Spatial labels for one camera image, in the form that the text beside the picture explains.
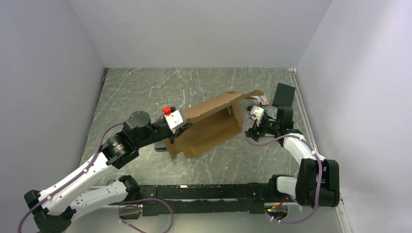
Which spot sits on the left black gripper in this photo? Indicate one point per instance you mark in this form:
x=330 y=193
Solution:
x=180 y=131

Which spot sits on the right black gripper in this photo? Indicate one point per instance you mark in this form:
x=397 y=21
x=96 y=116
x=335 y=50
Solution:
x=252 y=132

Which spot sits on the brown cardboard box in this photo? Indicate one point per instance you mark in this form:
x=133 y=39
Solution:
x=213 y=121

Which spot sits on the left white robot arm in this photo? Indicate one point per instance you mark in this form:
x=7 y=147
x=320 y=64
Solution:
x=55 y=208

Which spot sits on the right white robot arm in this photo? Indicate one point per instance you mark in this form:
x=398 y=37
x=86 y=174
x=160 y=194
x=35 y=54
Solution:
x=317 y=181

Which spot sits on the small red white card box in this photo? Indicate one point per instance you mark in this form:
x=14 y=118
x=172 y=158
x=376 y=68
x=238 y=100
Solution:
x=263 y=101

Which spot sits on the black square box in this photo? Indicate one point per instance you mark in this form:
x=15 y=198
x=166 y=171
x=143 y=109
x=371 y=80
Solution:
x=284 y=95

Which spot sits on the black rectangular block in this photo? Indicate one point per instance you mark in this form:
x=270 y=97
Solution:
x=160 y=147

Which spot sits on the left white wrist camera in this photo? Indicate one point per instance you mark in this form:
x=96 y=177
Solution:
x=174 y=118

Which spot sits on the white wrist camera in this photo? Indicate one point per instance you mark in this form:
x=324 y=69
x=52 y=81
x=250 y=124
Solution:
x=257 y=113
x=174 y=118

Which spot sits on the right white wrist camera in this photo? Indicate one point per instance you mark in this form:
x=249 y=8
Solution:
x=257 y=113

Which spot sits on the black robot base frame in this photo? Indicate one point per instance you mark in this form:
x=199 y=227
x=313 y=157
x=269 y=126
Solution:
x=252 y=198

